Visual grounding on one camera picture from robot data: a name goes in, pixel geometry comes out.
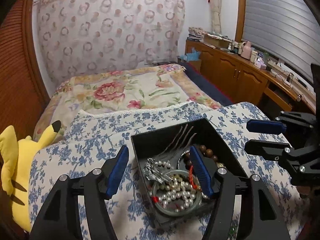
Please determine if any white pearl necklace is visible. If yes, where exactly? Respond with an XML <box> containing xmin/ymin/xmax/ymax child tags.
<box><xmin>150</xmin><ymin>159</ymin><xmax>209</xmax><ymax>212</ymax></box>

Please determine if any pale green jade bangle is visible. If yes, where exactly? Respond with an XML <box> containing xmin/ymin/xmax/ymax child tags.
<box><xmin>150</xmin><ymin>170</ymin><xmax>202</xmax><ymax>217</ymax></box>

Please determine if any black jewelry box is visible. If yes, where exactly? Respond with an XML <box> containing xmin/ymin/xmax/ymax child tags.
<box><xmin>131</xmin><ymin>118</ymin><xmax>246</xmax><ymax>227</ymax></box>

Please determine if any wooden sideboard cabinet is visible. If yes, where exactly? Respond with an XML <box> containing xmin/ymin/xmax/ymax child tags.
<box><xmin>185</xmin><ymin>40</ymin><xmax>316</xmax><ymax>114</ymax></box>

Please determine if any dark blue bed sheet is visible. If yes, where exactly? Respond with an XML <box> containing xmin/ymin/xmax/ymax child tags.
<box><xmin>178</xmin><ymin>62</ymin><xmax>233</xmax><ymax>107</ymax></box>

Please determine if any pink tissue pack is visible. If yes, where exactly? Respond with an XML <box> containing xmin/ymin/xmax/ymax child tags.
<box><xmin>254</xmin><ymin>57</ymin><xmax>267</xmax><ymax>70</ymax></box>

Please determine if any pink thermos jug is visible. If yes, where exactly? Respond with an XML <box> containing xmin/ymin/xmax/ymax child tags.
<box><xmin>240</xmin><ymin>41</ymin><xmax>252</xmax><ymax>60</ymax></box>

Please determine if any yellow pikachu plush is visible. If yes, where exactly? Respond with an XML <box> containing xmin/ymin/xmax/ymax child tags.
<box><xmin>1</xmin><ymin>120</ymin><xmax>61</xmax><ymax>232</ymax></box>

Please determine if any blue floral white quilt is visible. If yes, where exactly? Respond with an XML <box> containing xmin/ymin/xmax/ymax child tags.
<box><xmin>28</xmin><ymin>101</ymin><xmax>308</xmax><ymax>239</ymax></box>

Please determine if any stack of books and papers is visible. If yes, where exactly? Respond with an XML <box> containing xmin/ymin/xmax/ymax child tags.
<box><xmin>188</xmin><ymin>27</ymin><xmax>233</xmax><ymax>49</ymax></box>

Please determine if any blue tissue box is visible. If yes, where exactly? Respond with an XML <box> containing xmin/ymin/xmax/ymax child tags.
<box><xmin>178</xmin><ymin>48</ymin><xmax>201</xmax><ymax>62</ymax></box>

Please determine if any grey window blind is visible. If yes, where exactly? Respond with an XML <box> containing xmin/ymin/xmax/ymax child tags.
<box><xmin>242</xmin><ymin>0</ymin><xmax>319</xmax><ymax>81</ymax></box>

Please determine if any floral cream bed blanket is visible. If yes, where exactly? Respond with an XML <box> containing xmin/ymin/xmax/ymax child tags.
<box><xmin>33</xmin><ymin>63</ymin><xmax>224</xmax><ymax>141</ymax></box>

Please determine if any wooden louvered wardrobe door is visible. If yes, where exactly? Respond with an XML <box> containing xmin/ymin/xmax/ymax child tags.
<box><xmin>1</xmin><ymin>0</ymin><xmax>50</xmax><ymax>139</ymax></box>

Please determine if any cream tied window curtain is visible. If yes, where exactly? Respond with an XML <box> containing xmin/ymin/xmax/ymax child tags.
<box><xmin>209</xmin><ymin>0</ymin><xmax>222</xmax><ymax>34</ymax></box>

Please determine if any circle patterned lace curtain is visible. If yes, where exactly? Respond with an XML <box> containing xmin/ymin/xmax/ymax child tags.
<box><xmin>35</xmin><ymin>0</ymin><xmax>185</xmax><ymax>85</ymax></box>

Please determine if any brown wooden bead bracelet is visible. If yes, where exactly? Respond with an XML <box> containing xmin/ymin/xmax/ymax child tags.
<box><xmin>184</xmin><ymin>144</ymin><xmax>227</xmax><ymax>169</ymax></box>

